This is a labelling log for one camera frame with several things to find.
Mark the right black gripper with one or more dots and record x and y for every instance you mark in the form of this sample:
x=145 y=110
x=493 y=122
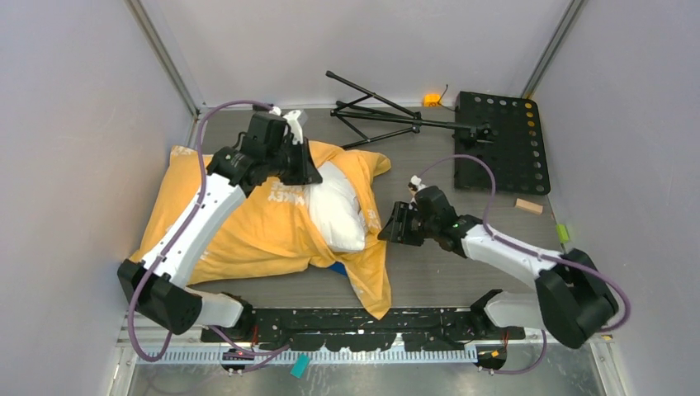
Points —
x=403 y=212

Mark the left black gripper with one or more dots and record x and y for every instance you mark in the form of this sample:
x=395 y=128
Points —
x=306 y=172

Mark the white pillow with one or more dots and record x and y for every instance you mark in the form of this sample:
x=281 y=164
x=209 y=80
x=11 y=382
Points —
x=335 y=211

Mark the yellow printed pillowcase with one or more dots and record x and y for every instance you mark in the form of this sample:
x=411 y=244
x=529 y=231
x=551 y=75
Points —
x=272 y=233

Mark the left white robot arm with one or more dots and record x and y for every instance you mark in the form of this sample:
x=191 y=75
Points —
x=156 y=286

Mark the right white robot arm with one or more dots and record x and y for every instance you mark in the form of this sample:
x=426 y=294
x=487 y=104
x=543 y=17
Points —
x=568 y=300

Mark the blue cloth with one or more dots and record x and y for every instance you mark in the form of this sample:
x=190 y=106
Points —
x=338 y=268

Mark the black folded tripod stand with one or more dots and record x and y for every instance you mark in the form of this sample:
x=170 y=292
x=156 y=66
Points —
x=413 y=121

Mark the wooden block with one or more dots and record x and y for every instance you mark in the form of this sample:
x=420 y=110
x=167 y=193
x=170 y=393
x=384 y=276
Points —
x=528 y=206

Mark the orange tape roll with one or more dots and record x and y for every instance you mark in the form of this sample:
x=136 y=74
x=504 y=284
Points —
x=432 y=100

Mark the black perforated metal plate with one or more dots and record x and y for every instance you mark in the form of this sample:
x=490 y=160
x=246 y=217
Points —
x=506 y=134

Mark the teal tape piece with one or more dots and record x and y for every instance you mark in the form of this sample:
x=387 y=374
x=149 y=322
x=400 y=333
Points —
x=300 y=366

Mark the green block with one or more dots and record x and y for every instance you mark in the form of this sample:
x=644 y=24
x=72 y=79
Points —
x=562 y=233

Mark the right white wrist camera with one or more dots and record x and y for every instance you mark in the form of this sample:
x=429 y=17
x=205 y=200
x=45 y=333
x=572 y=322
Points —
x=416 y=184

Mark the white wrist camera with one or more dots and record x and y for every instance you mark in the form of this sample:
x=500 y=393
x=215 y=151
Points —
x=416 y=184
x=295 y=120

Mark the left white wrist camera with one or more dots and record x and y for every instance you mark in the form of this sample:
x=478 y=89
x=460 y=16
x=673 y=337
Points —
x=295 y=120

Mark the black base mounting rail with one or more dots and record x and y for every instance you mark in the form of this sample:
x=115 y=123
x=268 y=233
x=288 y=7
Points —
x=419 y=329

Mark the white slotted cable duct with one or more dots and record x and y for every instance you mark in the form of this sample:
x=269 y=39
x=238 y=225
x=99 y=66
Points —
x=394 y=355

